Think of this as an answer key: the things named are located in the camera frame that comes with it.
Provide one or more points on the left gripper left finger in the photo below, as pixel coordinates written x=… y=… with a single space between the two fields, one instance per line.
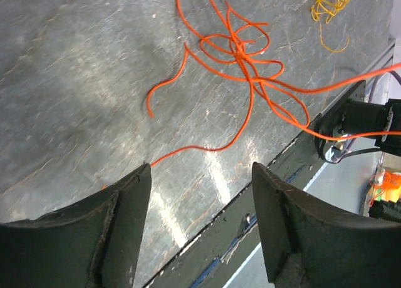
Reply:
x=94 y=242

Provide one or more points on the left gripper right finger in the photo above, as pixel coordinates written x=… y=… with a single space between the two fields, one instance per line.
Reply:
x=307 y=242

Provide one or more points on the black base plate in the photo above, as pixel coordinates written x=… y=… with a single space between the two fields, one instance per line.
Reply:
x=213 y=256

